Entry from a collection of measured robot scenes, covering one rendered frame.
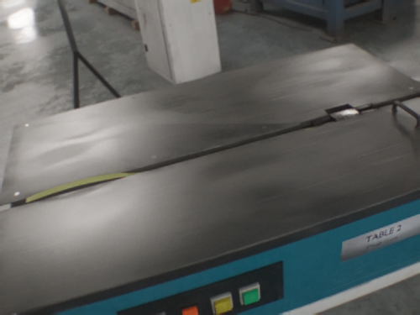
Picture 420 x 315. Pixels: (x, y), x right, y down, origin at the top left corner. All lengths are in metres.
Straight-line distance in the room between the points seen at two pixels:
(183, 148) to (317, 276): 0.33
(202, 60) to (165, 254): 2.30
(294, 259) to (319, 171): 0.15
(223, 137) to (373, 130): 0.28
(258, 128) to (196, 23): 1.96
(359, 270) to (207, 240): 0.28
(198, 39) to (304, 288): 2.23
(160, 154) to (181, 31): 1.96
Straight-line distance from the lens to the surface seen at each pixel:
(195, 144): 0.80
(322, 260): 0.69
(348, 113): 0.88
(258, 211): 0.64
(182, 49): 2.74
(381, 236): 0.73
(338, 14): 3.32
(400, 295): 1.50
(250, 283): 0.65
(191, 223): 0.64
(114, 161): 0.81
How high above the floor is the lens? 1.17
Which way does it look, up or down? 34 degrees down
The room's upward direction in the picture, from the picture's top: 9 degrees counter-clockwise
